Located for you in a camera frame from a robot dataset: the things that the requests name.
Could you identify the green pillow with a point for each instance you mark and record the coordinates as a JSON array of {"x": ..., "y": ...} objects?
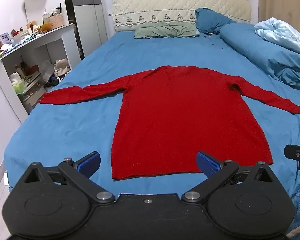
[{"x": 165, "y": 30}]

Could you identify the wicker basket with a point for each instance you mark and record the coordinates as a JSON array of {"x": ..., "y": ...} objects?
[{"x": 57, "y": 21}]

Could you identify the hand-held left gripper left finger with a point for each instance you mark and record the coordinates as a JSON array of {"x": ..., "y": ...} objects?
[{"x": 89, "y": 164}]

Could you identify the blue duvet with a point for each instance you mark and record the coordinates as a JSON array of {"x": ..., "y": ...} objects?
[{"x": 262, "y": 52}]

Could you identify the bed with blue sheet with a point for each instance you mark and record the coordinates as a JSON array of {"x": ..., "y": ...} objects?
[{"x": 85, "y": 125}]

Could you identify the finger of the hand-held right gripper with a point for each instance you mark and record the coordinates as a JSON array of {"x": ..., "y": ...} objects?
[{"x": 293, "y": 152}]

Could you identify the white pump bottle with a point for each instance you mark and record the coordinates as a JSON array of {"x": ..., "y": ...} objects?
[{"x": 46, "y": 17}]

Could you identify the red knit sweater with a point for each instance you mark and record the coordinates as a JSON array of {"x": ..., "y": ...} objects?
[{"x": 185, "y": 120}]

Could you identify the blue pillow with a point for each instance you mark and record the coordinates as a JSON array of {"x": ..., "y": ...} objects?
[{"x": 210, "y": 21}]

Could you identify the white and grey wardrobe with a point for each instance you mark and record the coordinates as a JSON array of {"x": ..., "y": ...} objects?
[{"x": 87, "y": 17}]

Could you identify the white desk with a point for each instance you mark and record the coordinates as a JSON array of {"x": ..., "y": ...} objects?
[{"x": 62, "y": 42}]

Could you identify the cream tote bag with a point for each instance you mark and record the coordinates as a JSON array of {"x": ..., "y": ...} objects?
[{"x": 62, "y": 67}]

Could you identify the light blue blanket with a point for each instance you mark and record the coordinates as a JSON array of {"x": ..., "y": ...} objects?
[{"x": 282, "y": 33}]

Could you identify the green tissue pack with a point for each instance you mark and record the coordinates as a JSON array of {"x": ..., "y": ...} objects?
[{"x": 18, "y": 87}]

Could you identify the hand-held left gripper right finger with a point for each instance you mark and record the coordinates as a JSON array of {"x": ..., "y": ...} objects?
[{"x": 208, "y": 164}]

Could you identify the beige curtain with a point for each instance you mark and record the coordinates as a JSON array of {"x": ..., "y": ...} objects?
[{"x": 282, "y": 2}]

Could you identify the cream quilted headboard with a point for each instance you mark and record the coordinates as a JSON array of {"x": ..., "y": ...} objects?
[{"x": 180, "y": 5}]

